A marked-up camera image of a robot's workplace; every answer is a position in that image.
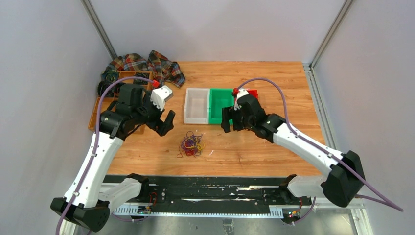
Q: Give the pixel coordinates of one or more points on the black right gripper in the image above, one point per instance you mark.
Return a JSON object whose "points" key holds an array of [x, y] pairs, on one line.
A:
{"points": [[229, 113]]}

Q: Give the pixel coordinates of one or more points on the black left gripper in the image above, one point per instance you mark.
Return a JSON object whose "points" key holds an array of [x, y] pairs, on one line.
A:
{"points": [[157, 125]]}

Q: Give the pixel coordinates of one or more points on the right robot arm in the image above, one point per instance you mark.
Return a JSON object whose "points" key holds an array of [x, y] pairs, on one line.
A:
{"points": [[342, 172]]}

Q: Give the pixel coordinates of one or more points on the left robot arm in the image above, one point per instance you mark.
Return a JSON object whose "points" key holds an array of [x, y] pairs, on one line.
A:
{"points": [[84, 204]]}

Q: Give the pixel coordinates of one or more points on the green plastic bin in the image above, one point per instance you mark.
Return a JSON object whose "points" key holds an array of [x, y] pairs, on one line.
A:
{"points": [[219, 99]]}

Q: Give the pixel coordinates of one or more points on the red plastic bin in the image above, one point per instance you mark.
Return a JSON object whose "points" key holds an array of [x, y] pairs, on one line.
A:
{"points": [[253, 92]]}

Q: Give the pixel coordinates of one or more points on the white plastic bin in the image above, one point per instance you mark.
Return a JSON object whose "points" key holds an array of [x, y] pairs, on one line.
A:
{"points": [[196, 106]]}

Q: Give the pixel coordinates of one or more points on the plaid cloth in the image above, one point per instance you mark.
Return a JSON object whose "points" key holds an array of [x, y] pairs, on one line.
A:
{"points": [[163, 69]]}

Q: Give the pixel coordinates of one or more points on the wooden compartment tray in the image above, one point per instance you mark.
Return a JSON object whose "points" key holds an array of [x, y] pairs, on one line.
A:
{"points": [[113, 94]]}

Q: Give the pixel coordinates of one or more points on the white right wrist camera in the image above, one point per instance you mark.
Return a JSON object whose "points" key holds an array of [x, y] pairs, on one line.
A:
{"points": [[236, 105]]}

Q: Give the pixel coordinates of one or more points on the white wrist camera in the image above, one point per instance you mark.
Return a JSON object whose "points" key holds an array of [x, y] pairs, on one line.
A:
{"points": [[236, 105], [160, 96]]}

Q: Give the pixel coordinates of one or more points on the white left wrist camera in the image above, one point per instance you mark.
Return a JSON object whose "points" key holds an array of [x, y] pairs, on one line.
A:
{"points": [[160, 96]]}

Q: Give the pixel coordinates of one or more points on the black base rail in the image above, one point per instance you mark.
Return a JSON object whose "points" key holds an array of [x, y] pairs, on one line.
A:
{"points": [[221, 197]]}

